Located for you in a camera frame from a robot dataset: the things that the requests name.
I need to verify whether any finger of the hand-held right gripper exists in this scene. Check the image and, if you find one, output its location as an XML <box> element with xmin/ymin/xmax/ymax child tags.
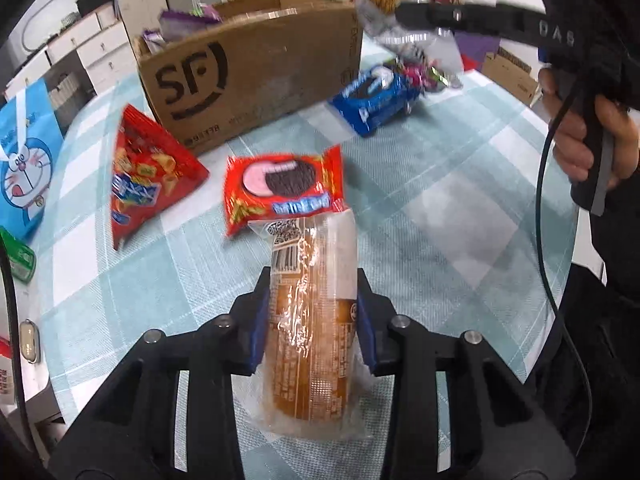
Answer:
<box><xmin>395</xmin><ymin>1</ymin><xmax>501</xmax><ymax>38</ymax></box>

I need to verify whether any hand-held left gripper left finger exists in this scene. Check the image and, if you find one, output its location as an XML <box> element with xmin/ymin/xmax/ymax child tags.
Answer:
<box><xmin>47</xmin><ymin>266</ymin><xmax>273</xmax><ymax>480</ymax></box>

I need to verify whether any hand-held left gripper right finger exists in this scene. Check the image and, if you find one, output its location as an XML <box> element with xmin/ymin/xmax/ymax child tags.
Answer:
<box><xmin>355</xmin><ymin>267</ymin><xmax>576</xmax><ymax>480</ymax></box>

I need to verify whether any orange bread packet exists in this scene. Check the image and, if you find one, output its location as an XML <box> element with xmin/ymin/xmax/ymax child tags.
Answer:
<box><xmin>252</xmin><ymin>210</ymin><xmax>376</xmax><ymax>441</ymax></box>

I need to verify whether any blue cookie packet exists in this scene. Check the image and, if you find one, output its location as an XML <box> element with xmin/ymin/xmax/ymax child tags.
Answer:
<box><xmin>327</xmin><ymin>64</ymin><xmax>423</xmax><ymax>137</ymax></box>

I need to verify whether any red cookie packet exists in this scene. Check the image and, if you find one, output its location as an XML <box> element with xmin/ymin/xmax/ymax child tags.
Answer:
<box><xmin>221</xmin><ymin>144</ymin><xmax>347</xmax><ymax>238</ymax></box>

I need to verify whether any brown cardboard box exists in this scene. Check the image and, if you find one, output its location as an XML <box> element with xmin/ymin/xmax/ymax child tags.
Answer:
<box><xmin>136</xmin><ymin>0</ymin><xmax>366</xmax><ymax>157</ymax></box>

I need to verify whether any red triangular snack bag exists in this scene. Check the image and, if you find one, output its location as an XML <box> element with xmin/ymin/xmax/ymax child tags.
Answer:
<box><xmin>109</xmin><ymin>104</ymin><xmax>211</xmax><ymax>252</ymax></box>

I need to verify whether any purple snack packet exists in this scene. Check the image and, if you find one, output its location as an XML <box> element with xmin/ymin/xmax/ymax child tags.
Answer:
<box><xmin>141</xmin><ymin>29</ymin><xmax>168</xmax><ymax>56</ymax></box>
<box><xmin>159</xmin><ymin>4</ymin><xmax>223</xmax><ymax>41</ymax></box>

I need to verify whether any person's right forearm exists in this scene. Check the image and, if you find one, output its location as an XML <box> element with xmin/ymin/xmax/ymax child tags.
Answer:
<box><xmin>587</xmin><ymin>160</ymin><xmax>640</xmax><ymax>291</ymax></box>

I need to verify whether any person's right hand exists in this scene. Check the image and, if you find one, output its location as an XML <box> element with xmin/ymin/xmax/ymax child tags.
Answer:
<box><xmin>537</xmin><ymin>65</ymin><xmax>640</xmax><ymax>191</ymax></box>

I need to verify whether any purple bag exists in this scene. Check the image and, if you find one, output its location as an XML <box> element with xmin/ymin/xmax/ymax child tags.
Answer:
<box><xmin>457</xmin><ymin>40</ymin><xmax>501</xmax><ymax>73</ymax></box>

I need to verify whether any small cardboard box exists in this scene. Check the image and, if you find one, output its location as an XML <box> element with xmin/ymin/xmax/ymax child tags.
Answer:
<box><xmin>480</xmin><ymin>47</ymin><xmax>543</xmax><ymax>106</ymax></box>

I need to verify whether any white appliance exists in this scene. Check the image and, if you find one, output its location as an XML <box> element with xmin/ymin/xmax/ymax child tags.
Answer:
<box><xmin>0</xmin><ymin>280</ymin><xmax>66</xmax><ymax>421</ymax></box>

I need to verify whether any person's black clothing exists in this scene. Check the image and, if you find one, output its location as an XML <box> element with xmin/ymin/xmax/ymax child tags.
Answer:
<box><xmin>522</xmin><ymin>260</ymin><xmax>640</xmax><ymax>480</ymax></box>

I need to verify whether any green packet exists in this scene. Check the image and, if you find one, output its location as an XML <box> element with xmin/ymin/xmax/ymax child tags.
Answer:
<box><xmin>0</xmin><ymin>225</ymin><xmax>38</xmax><ymax>283</ymax></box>

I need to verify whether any blue cartoon tote bag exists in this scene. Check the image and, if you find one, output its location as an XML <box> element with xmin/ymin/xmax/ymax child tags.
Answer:
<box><xmin>0</xmin><ymin>77</ymin><xmax>63</xmax><ymax>241</ymax></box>

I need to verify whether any beige suitcase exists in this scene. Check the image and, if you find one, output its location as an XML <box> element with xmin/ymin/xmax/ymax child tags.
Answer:
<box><xmin>117</xmin><ymin>0</ymin><xmax>168</xmax><ymax>48</ymax></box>

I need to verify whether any white woven basket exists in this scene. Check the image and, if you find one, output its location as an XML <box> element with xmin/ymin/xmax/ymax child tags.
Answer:
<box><xmin>47</xmin><ymin>72</ymin><xmax>96</xmax><ymax>108</ymax></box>

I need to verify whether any white drawer desk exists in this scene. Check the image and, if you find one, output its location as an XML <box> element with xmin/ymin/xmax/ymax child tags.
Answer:
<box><xmin>5</xmin><ymin>2</ymin><xmax>146</xmax><ymax>106</ymax></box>

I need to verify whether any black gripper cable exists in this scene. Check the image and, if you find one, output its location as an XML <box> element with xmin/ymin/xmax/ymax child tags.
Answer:
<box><xmin>0</xmin><ymin>245</ymin><xmax>36</xmax><ymax>461</ymax></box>
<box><xmin>535</xmin><ymin>80</ymin><xmax>596</xmax><ymax>480</ymax></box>

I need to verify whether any oval metal frame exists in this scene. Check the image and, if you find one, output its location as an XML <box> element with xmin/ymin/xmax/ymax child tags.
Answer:
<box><xmin>21</xmin><ymin>0</ymin><xmax>83</xmax><ymax>53</ymax></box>

